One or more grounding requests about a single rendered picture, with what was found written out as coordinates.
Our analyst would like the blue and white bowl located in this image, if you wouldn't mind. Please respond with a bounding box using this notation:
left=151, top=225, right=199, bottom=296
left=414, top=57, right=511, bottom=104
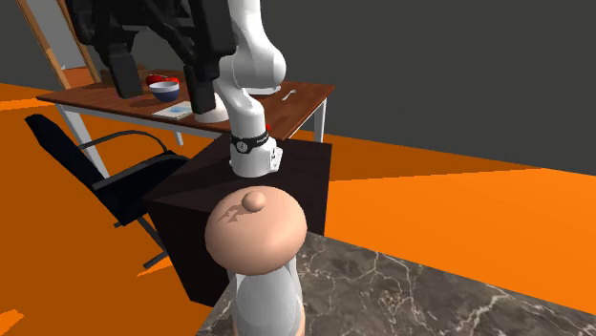
left=148, top=81, right=181, bottom=104

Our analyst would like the pale blue booklet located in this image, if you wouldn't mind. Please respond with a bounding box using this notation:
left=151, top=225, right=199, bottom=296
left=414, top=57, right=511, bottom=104
left=152, top=100, right=195, bottom=121

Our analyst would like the dark robot stand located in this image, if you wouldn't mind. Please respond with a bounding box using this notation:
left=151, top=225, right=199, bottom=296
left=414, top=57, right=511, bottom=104
left=141, top=136, right=333, bottom=308

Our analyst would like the beige and clear pepper mill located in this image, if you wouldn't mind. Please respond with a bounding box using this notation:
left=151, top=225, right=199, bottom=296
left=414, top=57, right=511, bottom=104
left=203, top=185, right=309, bottom=336

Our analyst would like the black office chair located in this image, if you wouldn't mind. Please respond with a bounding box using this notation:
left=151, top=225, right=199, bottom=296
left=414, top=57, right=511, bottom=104
left=24, top=113, right=191, bottom=271

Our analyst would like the white plate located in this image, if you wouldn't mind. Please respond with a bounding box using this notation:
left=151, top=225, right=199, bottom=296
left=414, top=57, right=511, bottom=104
left=250, top=85, right=284, bottom=97

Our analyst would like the brown table with white legs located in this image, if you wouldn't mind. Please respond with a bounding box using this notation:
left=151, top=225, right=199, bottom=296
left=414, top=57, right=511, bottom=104
left=35, top=69, right=337, bottom=179

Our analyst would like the white round vessel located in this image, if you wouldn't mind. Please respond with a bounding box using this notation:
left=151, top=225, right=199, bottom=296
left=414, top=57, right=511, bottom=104
left=194, top=92, right=230, bottom=125

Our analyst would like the wooden frame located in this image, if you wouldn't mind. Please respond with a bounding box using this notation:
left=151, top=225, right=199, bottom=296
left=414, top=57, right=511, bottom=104
left=15, top=0, right=102, bottom=91

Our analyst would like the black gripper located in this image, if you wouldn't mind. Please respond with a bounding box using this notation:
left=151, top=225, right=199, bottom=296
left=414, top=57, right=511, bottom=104
left=65, top=0, right=240, bottom=116

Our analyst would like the red round object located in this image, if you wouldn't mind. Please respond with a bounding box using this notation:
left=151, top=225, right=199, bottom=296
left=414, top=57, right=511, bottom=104
left=145, top=73, right=181, bottom=87

